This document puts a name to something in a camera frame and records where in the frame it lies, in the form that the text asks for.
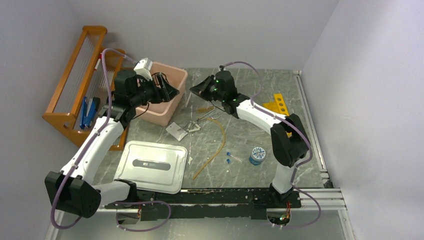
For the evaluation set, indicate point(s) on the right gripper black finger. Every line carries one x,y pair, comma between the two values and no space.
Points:
203,90
210,83

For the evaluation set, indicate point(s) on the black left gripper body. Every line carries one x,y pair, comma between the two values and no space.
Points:
149,92

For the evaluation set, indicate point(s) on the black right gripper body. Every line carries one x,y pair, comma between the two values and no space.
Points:
219,96

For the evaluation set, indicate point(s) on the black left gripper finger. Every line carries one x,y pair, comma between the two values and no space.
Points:
172,92
158,83

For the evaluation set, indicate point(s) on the metal crucible tongs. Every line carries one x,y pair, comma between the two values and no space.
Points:
209,115

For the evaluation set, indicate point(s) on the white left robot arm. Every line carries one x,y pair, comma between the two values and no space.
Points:
71,189

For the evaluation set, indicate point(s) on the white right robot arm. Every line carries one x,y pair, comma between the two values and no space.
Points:
288,136

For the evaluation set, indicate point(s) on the tan bristle test tube brush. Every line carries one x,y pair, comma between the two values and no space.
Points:
205,109

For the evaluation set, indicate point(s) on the white clay pipe triangle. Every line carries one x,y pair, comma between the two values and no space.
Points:
193,126

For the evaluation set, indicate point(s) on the small white plastic bag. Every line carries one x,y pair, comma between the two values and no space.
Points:
176,131

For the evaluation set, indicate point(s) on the yellow test tube rack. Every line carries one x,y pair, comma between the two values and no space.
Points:
277,105

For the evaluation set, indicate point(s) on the red and white marker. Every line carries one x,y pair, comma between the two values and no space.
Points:
98,62

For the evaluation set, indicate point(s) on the blue stapler tool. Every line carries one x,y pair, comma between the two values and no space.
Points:
89,108

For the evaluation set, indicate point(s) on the blue capped test tube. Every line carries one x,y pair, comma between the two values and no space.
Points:
234,157
229,163

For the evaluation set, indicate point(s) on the blue patterned round tin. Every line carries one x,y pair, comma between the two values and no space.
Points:
257,156

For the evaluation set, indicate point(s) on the white metal tray lid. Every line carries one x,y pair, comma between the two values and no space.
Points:
153,166

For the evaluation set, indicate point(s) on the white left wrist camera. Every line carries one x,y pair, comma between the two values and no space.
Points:
143,68

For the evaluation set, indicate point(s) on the aluminium frame rail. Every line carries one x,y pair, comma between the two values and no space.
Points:
312,199

